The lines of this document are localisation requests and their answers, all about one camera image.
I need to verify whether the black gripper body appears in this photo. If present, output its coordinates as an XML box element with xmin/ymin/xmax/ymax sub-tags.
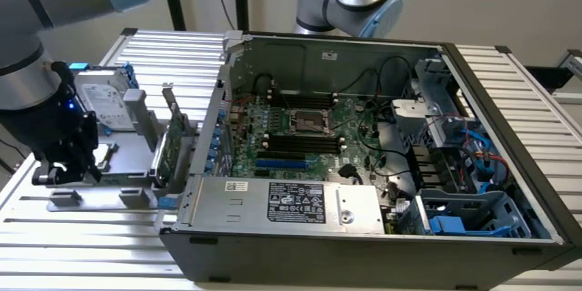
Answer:
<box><xmin>0</xmin><ymin>97</ymin><xmax>101</xmax><ymax>170</ymax></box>

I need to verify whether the green RAM stick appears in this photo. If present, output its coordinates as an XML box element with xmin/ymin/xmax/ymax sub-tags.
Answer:
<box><xmin>99</xmin><ymin>172</ymin><xmax>152</xmax><ymax>180</ymax></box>

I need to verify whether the black expansion slot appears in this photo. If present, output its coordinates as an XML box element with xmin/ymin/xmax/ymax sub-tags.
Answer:
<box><xmin>253</xmin><ymin>169</ymin><xmax>306</xmax><ymax>179</ymax></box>
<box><xmin>257</xmin><ymin>151</ymin><xmax>306</xmax><ymax>160</ymax></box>

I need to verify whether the blue expansion slot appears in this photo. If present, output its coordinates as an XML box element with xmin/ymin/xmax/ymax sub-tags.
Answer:
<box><xmin>254</xmin><ymin>158</ymin><xmax>306</xmax><ymax>170</ymax></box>

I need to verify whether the black RAM slot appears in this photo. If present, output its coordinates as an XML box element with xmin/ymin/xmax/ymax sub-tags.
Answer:
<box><xmin>269</xmin><ymin>103</ymin><xmax>337</xmax><ymax>110</ymax></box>
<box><xmin>270</xmin><ymin>91</ymin><xmax>337</xmax><ymax>97</ymax></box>
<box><xmin>264</xmin><ymin>134</ymin><xmax>342</xmax><ymax>141</ymax></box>
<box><xmin>264</xmin><ymin>139</ymin><xmax>342</xmax><ymax>145</ymax></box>
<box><xmin>262</xmin><ymin>143</ymin><xmax>342</xmax><ymax>150</ymax></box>
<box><xmin>269</xmin><ymin>95</ymin><xmax>337</xmax><ymax>102</ymax></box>
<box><xmin>262</xmin><ymin>148</ymin><xmax>342</xmax><ymax>155</ymax></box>
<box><xmin>269</xmin><ymin>99</ymin><xmax>337</xmax><ymax>105</ymax></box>

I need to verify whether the grey parts rack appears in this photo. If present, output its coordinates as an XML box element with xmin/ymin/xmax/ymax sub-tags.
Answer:
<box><xmin>43</xmin><ymin>88</ymin><xmax>201</xmax><ymax>213</ymax></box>

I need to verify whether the silver hard disk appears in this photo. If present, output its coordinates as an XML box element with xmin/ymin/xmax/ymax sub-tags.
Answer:
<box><xmin>73</xmin><ymin>69</ymin><xmax>138</xmax><ymax>134</ymax></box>

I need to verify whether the blue plastic latch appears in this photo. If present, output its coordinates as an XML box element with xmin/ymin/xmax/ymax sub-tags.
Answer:
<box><xmin>158</xmin><ymin>194</ymin><xmax>184</xmax><ymax>211</ymax></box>

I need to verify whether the green graphics card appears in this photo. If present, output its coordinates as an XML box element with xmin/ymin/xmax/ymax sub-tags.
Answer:
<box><xmin>148</xmin><ymin>80</ymin><xmax>194</xmax><ymax>189</ymax></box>

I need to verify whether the blue disk carrier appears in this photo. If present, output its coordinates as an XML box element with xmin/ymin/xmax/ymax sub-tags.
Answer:
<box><xmin>66</xmin><ymin>61</ymin><xmax>140</xmax><ymax>136</ymax></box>

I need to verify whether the blue card retainer strip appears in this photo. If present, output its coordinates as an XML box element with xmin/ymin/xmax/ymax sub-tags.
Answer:
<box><xmin>204</xmin><ymin>109</ymin><xmax>229</xmax><ymax>173</ymax></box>

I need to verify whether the silver power supply unit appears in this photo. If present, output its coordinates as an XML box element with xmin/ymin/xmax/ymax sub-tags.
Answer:
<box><xmin>174</xmin><ymin>176</ymin><xmax>388</xmax><ymax>236</ymax></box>

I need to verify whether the metal CPU socket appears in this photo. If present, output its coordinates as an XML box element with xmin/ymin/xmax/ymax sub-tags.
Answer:
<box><xmin>284</xmin><ymin>108</ymin><xmax>340</xmax><ymax>136</ymax></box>

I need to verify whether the black open PC case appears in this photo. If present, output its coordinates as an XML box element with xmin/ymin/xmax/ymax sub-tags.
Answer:
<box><xmin>157</xmin><ymin>30</ymin><xmax>582</xmax><ymax>286</ymax></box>

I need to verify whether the green motherboard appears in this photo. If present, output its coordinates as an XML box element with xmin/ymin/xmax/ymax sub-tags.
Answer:
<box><xmin>228</xmin><ymin>94</ymin><xmax>388</xmax><ymax>183</ymax></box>

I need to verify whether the grey fan shroud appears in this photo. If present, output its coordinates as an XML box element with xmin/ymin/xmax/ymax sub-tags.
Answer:
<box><xmin>389</xmin><ymin>98</ymin><xmax>429</xmax><ymax>125</ymax></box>

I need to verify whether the blue drive latch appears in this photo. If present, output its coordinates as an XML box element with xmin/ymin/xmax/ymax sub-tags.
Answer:
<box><xmin>428</xmin><ymin>215</ymin><xmax>465</xmax><ymax>236</ymax></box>

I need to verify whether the black box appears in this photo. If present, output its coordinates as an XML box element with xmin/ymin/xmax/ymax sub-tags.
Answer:
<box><xmin>520</xmin><ymin>65</ymin><xmax>572</xmax><ymax>91</ymax></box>

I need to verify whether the black floor cable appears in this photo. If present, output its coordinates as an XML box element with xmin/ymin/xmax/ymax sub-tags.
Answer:
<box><xmin>0</xmin><ymin>138</ymin><xmax>19</xmax><ymax>173</ymax></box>

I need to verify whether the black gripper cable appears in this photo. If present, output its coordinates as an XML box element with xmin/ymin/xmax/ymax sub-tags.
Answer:
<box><xmin>49</xmin><ymin>60</ymin><xmax>77</xmax><ymax>102</ymax></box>

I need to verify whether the thick black cable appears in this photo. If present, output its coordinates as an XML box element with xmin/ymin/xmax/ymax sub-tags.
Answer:
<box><xmin>250</xmin><ymin>73</ymin><xmax>274</xmax><ymax>95</ymax></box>

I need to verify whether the black plug cable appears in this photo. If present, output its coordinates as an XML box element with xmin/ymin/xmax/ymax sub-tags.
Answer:
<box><xmin>337</xmin><ymin>164</ymin><xmax>364</xmax><ymax>187</ymax></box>

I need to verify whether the thin black looped wire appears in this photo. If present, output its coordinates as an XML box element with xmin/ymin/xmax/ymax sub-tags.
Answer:
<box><xmin>377</xmin><ymin>55</ymin><xmax>415</xmax><ymax>102</ymax></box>

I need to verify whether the metal disk bay bracket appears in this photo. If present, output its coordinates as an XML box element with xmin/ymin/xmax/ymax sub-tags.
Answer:
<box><xmin>409</xmin><ymin>57</ymin><xmax>460</xmax><ymax>115</ymax></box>

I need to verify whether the blue wire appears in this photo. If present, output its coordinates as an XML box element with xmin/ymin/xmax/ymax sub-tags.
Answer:
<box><xmin>457</xmin><ymin>126</ymin><xmax>495</xmax><ymax>194</ymax></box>

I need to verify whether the red wire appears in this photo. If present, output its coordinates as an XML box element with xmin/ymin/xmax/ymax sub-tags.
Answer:
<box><xmin>471</xmin><ymin>149</ymin><xmax>511</xmax><ymax>183</ymax></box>

